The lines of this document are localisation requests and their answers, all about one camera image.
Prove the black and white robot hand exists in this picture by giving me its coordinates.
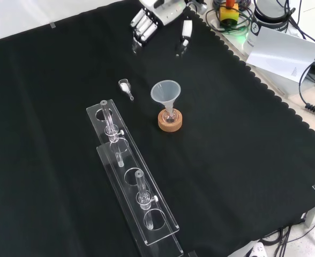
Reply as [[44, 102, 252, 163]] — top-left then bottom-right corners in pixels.
[[130, 0, 194, 58]]

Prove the clear glass weighing funnel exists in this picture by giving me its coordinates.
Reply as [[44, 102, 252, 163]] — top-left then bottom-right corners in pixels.
[[118, 78, 134, 101]]

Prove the translucent plastic funnel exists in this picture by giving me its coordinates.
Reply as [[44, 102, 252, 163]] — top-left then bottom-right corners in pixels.
[[150, 80, 182, 113]]

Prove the clear acrylic funnel stand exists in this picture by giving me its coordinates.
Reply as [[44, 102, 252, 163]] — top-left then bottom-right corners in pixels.
[[86, 99, 185, 257]]

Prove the yellow stop button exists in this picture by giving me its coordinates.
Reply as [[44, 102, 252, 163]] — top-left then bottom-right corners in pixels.
[[218, 0, 240, 27]]

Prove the small round-bottom glass flask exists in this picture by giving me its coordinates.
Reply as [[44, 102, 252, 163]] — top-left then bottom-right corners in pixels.
[[164, 105, 178, 124]]

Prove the black cloth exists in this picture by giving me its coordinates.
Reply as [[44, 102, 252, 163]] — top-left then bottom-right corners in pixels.
[[0, 0, 315, 257]]

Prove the white power strip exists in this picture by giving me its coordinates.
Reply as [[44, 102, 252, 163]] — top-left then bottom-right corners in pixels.
[[245, 241, 268, 257]]

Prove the green cable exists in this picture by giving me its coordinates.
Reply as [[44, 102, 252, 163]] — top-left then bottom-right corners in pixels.
[[205, 5, 254, 37]]

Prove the cork ring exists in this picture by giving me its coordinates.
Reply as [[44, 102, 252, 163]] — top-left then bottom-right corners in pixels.
[[157, 108, 184, 132]]

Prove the black cable bundle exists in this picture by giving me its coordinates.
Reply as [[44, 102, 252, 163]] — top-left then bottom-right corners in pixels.
[[261, 224, 315, 257]]

